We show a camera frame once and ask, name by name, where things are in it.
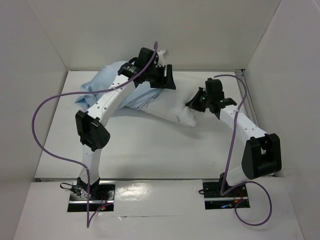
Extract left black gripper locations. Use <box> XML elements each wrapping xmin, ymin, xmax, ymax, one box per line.
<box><xmin>145</xmin><ymin>63</ymin><xmax>176</xmax><ymax>90</ymax></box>

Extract white pillow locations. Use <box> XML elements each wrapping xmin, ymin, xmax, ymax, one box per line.
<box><xmin>141</xmin><ymin>72</ymin><xmax>205</xmax><ymax>127</ymax></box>

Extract light blue pillowcase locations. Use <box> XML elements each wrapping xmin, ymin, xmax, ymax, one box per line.
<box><xmin>74</xmin><ymin>59</ymin><xmax>163</xmax><ymax>112</ymax></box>

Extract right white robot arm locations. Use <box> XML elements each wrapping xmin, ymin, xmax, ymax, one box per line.
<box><xmin>186</xmin><ymin>76</ymin><xmax>282</xmax><ymax>196</ymax></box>

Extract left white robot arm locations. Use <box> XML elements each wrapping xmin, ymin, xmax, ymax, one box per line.
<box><xmin>75</xmin><ymin>47</ymin><xmax>176</xmax><ymax>200</ymax></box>

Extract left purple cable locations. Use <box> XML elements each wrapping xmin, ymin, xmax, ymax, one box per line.
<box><xmin>30</xmin><ymin>41</ymin><xmax>159</xmax><ymax>228</ymax></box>

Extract purple cable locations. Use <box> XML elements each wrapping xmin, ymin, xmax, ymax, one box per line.
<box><xmin>30</xmin><ymin>41</ymin><xmax>159</xmax><ymax>228</ymax></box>
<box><xmin>212</xmin><ymin>73</ymin><xmax>273</xmax><ymax>227</ymax></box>

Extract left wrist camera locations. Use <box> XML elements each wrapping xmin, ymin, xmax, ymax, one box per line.
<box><xmin>156</xmin><ymin>49</ymin><xmax>169</xmax><ymax>67</ymax></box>

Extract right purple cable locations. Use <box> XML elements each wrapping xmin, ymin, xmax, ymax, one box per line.
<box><xmin>212</xmin><ymin>73</ymin><xmax>273</xmax><ymax>227</ymax></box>

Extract aluminium rail frame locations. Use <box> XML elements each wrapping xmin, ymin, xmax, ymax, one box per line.
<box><xmin>234</xmin><ymin>69</ymin><xmax>259</xmax><ymax>126</ymax></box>

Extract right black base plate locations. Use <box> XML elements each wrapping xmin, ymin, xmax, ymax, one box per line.
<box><xmin>198</xmin><ymin>181</ymin><xmax>250</xmax><ymax>210</ymax></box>

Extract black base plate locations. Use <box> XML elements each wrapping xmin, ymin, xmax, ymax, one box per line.
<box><xmin>60</xmin><ymin>180</ymin><xmax>116</xmax><ymax>213</ymax></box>
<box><xmin>198</xmin><ymin>181</ymin><xmax>250</xmax><ymax>210</ymax></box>

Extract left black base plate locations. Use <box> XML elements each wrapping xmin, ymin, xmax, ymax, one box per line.
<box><xmin>60</xmin><ymin>180</ymin><xmax>116</xmax><ymax>213</ymax></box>

